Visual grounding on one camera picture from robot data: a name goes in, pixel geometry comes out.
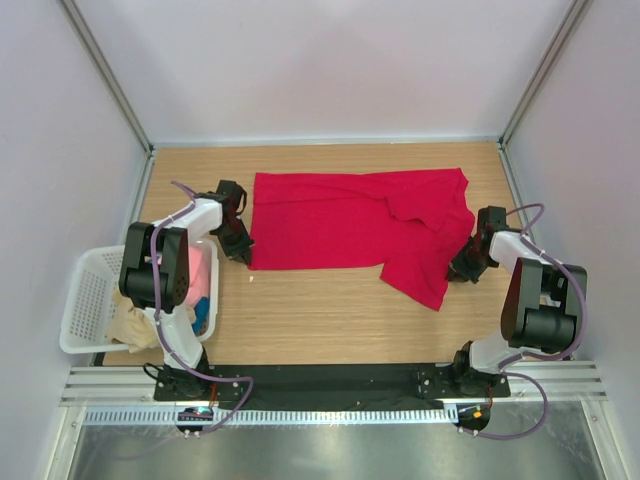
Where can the left aluminium corner post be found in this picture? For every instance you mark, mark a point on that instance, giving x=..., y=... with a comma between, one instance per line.
x=98, y=59

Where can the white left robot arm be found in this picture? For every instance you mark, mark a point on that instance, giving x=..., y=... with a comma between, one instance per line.
x=154, y=275

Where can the blue t shirt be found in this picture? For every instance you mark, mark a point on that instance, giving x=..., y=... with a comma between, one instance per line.
x=201, y=311

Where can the aluminium corner post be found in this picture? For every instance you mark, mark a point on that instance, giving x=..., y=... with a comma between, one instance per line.
x=98, y=59
x=567, y=27

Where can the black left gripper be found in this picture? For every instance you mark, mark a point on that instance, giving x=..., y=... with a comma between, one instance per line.
x=238, y=243

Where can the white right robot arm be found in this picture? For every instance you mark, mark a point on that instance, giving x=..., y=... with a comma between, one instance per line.
x=544, y=311

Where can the pink t shirt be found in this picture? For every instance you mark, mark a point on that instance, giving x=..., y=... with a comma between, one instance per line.
x=199, y=277

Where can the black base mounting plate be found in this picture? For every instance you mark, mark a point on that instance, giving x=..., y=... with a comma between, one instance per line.
x=328, y=388

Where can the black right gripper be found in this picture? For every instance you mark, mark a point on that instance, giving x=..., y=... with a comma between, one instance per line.
x=463, y=263

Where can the right aluminium corner post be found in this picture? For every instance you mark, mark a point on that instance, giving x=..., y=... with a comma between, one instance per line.
x=567, y=27

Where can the white plastic laundry basket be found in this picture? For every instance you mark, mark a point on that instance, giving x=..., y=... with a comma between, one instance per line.
x=89, y=307

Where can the aluminium frame rail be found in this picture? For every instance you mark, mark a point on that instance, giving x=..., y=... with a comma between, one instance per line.
x=120, y=385

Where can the beige t shirt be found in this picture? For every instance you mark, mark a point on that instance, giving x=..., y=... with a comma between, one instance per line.
x=130, y=326

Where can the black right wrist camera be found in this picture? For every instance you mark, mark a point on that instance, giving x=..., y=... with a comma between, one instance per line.
x=491, y=219

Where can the white slotted cable duct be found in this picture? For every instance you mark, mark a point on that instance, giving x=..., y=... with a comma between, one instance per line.
x=181, y=416

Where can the red polo shirt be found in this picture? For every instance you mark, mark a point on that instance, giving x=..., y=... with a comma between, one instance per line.
x=410, y=223

